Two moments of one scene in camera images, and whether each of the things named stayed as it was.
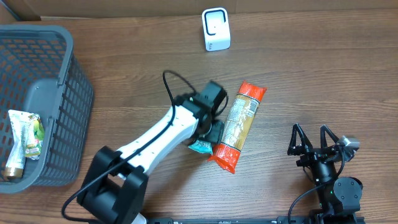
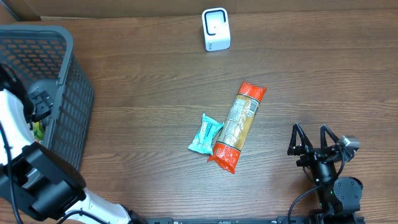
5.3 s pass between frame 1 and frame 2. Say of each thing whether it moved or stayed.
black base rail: stayed
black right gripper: stayed
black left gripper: moved
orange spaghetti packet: stayed
